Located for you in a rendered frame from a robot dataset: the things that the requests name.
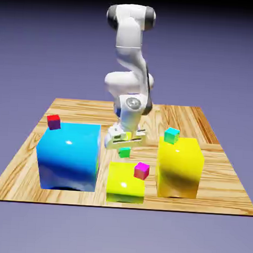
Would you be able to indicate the small magenta cube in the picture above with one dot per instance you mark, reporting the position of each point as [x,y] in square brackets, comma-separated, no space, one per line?
[141,171]

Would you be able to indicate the small red cube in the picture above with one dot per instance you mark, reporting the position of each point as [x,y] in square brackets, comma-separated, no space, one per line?
[54,122]

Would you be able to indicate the small cyan cube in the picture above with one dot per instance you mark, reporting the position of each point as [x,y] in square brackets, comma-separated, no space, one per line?
[171,135]

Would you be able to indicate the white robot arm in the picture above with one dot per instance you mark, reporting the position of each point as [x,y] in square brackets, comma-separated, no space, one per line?
[129,44]

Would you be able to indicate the large blue box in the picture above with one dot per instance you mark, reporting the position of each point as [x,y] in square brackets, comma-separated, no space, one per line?
[67,156]

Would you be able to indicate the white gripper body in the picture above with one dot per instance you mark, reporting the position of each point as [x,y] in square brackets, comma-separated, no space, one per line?
[125,140]

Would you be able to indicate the small green cube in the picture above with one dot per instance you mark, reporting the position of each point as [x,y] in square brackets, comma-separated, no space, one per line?
[124,152]

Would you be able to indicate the low yellow-green box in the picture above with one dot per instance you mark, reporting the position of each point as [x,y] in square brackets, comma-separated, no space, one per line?
[125,183]

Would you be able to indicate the large yellow box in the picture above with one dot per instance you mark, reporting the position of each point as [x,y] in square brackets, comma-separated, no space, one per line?
[178,167]

